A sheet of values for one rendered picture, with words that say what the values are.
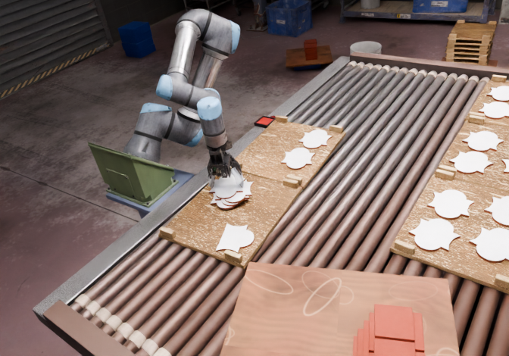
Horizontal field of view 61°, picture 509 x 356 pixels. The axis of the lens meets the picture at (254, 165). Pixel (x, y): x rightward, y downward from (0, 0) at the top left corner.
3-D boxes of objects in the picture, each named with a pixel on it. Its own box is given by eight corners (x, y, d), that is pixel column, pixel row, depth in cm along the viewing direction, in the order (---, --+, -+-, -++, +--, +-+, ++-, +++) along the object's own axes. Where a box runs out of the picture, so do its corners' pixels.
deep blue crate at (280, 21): (267, 34, 595) (264, 6, 574) (284, 24, 619) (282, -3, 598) (297, 38, 566) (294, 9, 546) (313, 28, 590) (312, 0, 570)
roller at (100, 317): (90, 327, 126) (85, 318, 123) (365, 69, 248) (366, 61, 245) (101, 336, 124) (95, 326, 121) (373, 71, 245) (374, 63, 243)
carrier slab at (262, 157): (226, 170, 176) (226, 167, 175) (275, 122, 203) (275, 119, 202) (304, 190, 158) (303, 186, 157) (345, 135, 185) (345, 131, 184)
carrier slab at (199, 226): (158, 237, 148) (157, 234, 147) (224, 170, 175) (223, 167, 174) (244, 269, 131) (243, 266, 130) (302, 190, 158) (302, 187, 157)
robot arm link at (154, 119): (132, 130, 180) (142, 100, 181) (163, 140, 184) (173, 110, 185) (135, 129, 169) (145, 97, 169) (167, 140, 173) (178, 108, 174)
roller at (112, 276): (70, 313, 132) (65, 304, 129) (349, 67, 253) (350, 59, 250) (80, 320, 129) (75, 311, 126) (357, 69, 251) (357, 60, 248)
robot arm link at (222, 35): (162, 134, 186) (207, 10, 173) (195, 145, 190) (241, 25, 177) (163, 142, 175) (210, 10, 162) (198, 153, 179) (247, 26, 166)
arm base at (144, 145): (115, 150, 171) (123, 126, 172) (136, 156, 185) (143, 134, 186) (146, 159, 166) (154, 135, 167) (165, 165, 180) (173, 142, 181)
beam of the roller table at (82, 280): (39, 320, 133) (31, 308, 130) (341, 64, 263) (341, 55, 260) (54, 333, 129) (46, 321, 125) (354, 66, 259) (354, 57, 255)
